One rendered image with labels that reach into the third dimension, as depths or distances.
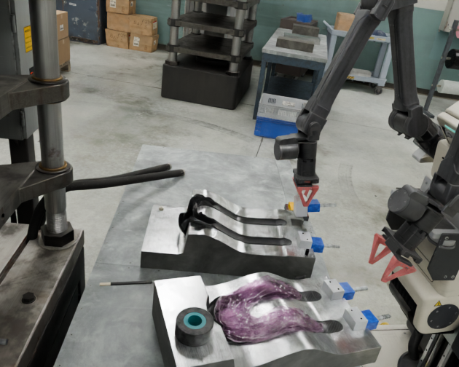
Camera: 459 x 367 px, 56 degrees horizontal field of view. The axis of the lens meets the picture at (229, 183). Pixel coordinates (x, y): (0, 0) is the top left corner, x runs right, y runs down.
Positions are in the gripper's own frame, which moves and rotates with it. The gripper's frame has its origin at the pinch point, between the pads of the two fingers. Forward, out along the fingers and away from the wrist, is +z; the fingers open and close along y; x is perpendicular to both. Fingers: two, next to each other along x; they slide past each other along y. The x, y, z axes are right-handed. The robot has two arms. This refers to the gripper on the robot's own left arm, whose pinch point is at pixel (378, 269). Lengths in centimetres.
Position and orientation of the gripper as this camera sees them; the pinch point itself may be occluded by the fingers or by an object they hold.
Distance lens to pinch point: 114.9
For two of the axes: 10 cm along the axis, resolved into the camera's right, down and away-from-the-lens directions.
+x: 8.3, 4.2, 3.7
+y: 1.5, 4.7, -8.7
